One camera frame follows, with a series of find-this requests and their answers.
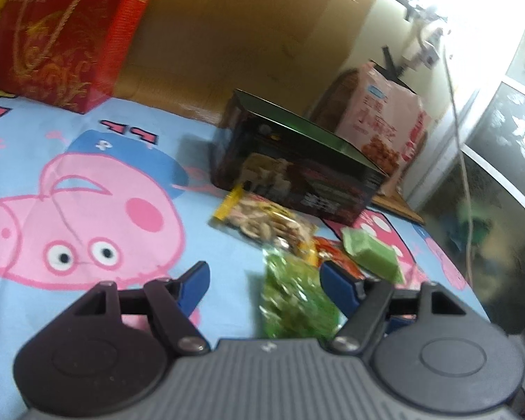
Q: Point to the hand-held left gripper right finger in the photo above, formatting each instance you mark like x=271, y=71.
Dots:
x=337, y=288

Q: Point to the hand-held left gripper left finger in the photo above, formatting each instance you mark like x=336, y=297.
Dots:
x=194, y=285

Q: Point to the red snack packet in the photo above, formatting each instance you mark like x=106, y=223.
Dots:
x=337, y=256

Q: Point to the dark green clear snack packet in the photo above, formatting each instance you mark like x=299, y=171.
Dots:
x=293, y=297

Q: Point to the light green snack packet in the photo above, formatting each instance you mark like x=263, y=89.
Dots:
x=372, y=253

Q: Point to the black tin box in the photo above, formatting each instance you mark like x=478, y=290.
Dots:
x=288, y=162

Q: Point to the blue cartoon pig bedsheet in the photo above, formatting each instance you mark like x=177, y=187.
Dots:
x=113, y=245

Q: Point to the yellow peanut snack packet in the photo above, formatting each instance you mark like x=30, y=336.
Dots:
x=262, y=221

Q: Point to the green blurred object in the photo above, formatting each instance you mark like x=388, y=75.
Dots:
x=472, y=227

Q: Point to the large pink snack bag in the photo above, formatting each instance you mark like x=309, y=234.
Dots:
x=385, y=122

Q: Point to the frosted glass door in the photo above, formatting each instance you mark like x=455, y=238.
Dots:
x=498, y=162

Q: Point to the black tape strip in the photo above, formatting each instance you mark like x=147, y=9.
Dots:
x=391, y=63

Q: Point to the white power strip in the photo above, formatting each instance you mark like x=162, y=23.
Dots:
x=424, y=39

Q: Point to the red gift bag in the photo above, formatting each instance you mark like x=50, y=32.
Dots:
x=61, y=39

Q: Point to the wood grain wall board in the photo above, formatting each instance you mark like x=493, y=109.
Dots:
x=245, y=30

